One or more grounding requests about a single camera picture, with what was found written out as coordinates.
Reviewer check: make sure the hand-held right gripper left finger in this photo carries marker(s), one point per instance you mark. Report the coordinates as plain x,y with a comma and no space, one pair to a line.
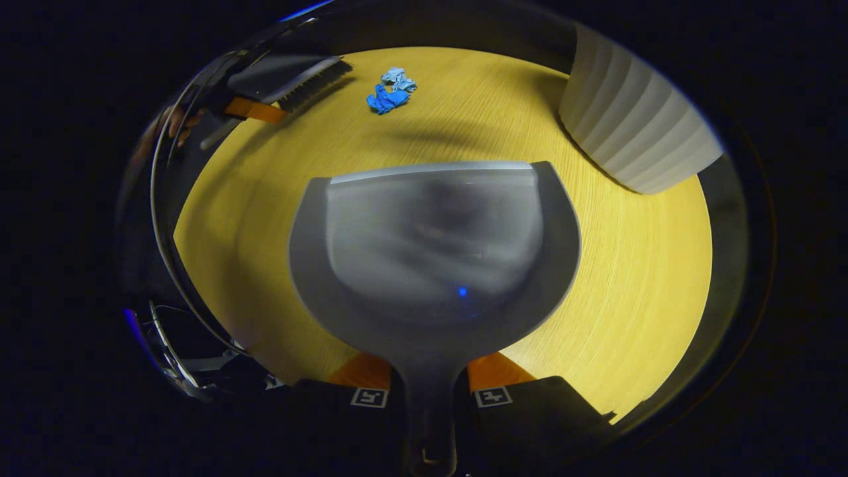
344,424

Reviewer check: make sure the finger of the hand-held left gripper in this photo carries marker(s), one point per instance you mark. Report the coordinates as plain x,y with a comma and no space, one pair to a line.
255,110

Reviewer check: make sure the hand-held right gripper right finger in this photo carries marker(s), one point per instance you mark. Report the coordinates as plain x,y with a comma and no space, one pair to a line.
523,424

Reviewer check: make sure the small grey broom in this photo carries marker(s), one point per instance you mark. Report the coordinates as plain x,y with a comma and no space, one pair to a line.
311,83

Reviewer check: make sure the dark blue paper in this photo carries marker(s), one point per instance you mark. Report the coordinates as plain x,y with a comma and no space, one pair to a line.
385,101

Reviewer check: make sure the light blue paper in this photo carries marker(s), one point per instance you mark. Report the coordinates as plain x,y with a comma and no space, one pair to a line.
399,79

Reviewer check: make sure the grey dustpan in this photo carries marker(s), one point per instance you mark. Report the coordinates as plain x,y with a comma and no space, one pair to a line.
430,252

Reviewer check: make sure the grey ribbed garbage bin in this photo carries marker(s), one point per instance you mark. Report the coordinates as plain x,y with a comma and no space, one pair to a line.
629,119

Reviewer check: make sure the yellow wooden desktop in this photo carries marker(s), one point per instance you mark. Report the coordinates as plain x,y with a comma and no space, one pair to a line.
629,278

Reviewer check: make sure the chrome metal frame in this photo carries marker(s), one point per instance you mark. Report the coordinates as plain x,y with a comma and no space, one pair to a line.
172,358

